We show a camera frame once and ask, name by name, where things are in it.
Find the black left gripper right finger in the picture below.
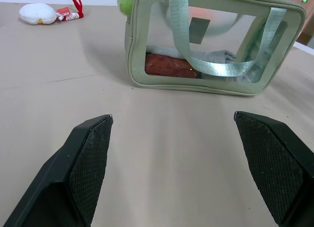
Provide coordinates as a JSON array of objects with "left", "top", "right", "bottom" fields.
[{"left": 233, "top": 111, "right": 314, "bottom": 227}]

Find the red white candy cane ornament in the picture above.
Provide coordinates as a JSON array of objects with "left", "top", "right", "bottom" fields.
[{"left": 55, "top": 0, "right": 84, "bottom": 22}]

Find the white plush toy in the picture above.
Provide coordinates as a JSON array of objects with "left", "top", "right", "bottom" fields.
[{"left": 19, "top": 3, "right": 57, "bottom": 25}]

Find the green plush toy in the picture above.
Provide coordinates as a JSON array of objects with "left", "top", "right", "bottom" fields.
[{"left": 116, "top": 0, "right": 138, "bottom": 16}]

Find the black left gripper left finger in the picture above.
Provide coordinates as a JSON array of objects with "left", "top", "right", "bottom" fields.
[{"left": 1, "top": 113, "right": 114, "bottom": 227}]

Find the red folded towel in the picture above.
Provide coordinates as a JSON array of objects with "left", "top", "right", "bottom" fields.
[{"left": 144, "top": 54, "right": 198, "bottom": 79}]

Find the grey folded towel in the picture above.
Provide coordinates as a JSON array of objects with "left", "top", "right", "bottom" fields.
[{"left": 146, "top": 46, "right": 251, "bottom": 82}]

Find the brown wooden door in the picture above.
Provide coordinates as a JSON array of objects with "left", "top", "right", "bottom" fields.
[{"left": 281, "top": 0, "right": 314, "bottom": 45}]

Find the clear green-trimmed tote bag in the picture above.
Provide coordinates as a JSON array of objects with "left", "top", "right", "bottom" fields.
[{"left": 124, "top": 0, "right": 307, "bottom": 98}]

